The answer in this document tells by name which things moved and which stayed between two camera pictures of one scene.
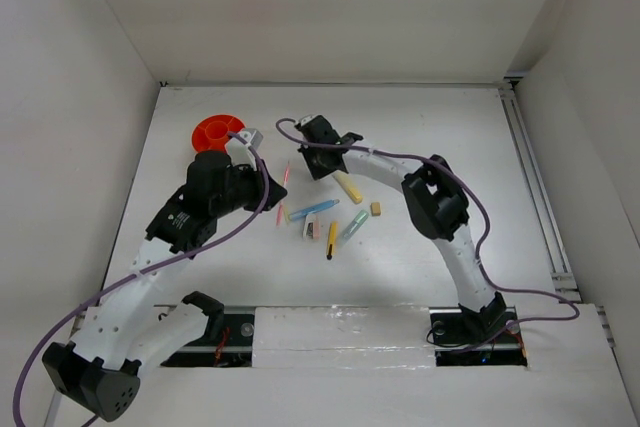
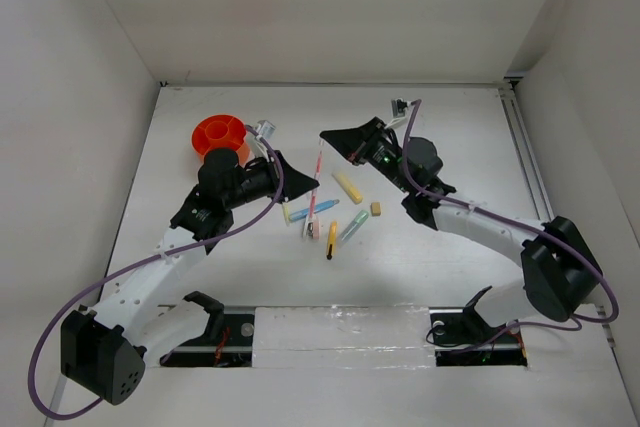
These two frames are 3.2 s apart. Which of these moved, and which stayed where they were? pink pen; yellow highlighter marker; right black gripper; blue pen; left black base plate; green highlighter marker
Moved: pink pen; right black gripper
Stayed: green highlighter marker; blue pen; yellow highlighter marker; left black base plate
